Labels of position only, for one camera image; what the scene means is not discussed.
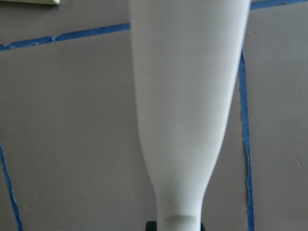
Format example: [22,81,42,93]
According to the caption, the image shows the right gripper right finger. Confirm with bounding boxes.
[200,222,206,231]

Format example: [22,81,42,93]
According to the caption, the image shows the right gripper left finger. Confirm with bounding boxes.
[145,221,157,231]

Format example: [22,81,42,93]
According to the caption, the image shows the beige hand brush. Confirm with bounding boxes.
[129,0,251,231]

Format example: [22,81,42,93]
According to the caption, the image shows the wooden cutting board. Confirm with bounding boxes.
[1,0,61,5]

